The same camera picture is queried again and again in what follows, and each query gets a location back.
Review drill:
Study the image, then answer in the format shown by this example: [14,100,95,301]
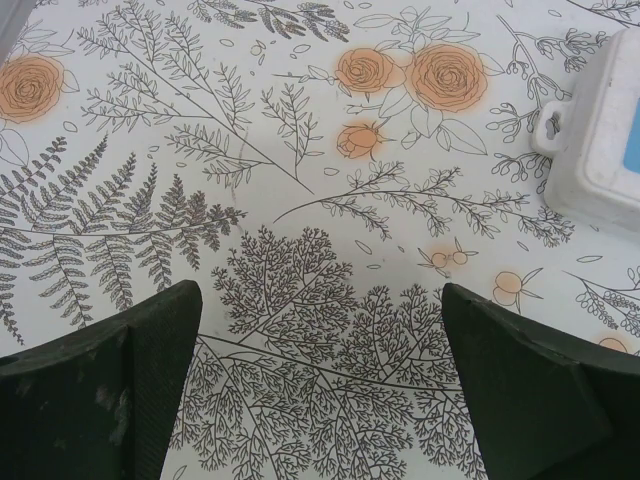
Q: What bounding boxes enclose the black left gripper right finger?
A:
[442,282,640,480]

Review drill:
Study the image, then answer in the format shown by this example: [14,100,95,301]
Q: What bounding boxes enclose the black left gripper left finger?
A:
[0,279,203,480]

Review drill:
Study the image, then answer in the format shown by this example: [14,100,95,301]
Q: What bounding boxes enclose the white multicolour power strip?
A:
[530,27,640,232]

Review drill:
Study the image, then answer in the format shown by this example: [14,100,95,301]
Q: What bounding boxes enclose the floral print tablecloth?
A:
[0,0,640,480]

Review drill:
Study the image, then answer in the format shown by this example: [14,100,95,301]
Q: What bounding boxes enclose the aluminium cage frame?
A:
[0,0,32,57]

